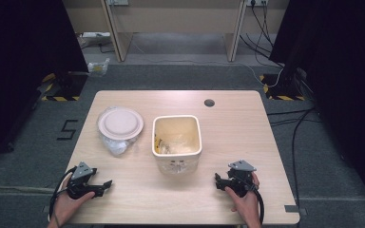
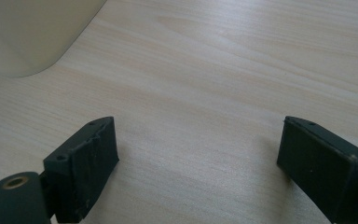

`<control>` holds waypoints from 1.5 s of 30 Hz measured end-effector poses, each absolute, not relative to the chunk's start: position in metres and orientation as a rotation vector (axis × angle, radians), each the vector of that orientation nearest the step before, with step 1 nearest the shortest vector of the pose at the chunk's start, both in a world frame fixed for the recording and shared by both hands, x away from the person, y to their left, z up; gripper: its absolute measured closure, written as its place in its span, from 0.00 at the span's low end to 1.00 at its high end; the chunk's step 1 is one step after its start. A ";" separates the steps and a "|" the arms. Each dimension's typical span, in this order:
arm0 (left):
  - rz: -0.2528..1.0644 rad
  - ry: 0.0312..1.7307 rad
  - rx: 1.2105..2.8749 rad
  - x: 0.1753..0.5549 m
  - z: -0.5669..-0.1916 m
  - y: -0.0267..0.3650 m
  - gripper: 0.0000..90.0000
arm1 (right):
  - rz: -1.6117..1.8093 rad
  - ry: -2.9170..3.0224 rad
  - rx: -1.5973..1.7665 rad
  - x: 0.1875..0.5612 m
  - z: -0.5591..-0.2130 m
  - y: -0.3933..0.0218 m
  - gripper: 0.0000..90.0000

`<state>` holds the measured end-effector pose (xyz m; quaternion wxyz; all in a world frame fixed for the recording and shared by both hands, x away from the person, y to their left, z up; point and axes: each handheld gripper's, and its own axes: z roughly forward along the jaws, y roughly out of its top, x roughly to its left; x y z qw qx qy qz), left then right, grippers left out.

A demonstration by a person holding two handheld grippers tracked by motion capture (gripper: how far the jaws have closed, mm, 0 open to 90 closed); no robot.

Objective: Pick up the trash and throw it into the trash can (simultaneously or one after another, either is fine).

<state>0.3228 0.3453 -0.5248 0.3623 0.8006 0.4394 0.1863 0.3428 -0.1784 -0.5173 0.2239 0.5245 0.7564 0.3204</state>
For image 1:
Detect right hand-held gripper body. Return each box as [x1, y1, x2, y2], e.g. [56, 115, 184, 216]
[227, 159, 258, 199]

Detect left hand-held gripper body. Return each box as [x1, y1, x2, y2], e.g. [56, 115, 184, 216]
[66, 161, 98, 200]

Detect clear plastic bag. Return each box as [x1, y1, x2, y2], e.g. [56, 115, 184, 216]
[96, 105, 145, 157]

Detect cream square bin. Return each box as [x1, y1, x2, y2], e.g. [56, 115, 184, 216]
[151, 114, 203, 177]

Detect round beige lid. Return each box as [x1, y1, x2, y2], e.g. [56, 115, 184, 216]
[97, 106, 144, 142]

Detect person's right hand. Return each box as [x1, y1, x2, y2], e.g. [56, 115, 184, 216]
[224, 172, 263, 227]

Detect person's left hand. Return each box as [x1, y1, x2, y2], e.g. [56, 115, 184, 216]
[50, 176, 96, 224]

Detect grey tape piece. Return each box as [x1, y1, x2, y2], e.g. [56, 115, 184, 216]
[283, 204, 308, 217]

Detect crumpled paper scraps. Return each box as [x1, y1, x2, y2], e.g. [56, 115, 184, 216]
[154, 132, 192, 156]

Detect black stand base striped tape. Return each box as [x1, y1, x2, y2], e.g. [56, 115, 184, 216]
[259, 72, 307, 102]
[40, 71, 88, 103]

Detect small clear plastic packet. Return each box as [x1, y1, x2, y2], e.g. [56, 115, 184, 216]
[86, 57, 111, 78]

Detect black curtain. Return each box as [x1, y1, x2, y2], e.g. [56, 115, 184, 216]
[0, 0, 89, 169]
[268, 0, 365, 217]

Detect white power strip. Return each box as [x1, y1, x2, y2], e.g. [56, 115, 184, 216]
[81, 30, 112, 40]

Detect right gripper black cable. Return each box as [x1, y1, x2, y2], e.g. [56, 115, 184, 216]
[246, 182, 266, 226]

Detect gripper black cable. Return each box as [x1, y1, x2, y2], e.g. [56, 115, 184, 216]
[48, 165, 78, 223]
[246, 182, 266, 226]

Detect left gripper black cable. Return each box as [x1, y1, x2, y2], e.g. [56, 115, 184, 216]
[48, 165, 78, 223]

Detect black floor cables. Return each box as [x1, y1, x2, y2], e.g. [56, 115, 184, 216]
[265, 106, 318, 211]

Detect black cables from wall socket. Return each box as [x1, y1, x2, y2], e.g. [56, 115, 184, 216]
[239, 0, 287, 69]

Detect grey wall socket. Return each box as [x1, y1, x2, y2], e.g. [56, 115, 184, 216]
[106, 0, 130, 7]

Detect white wall socket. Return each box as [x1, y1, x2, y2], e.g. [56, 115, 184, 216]
[245, 0, 269, 8]

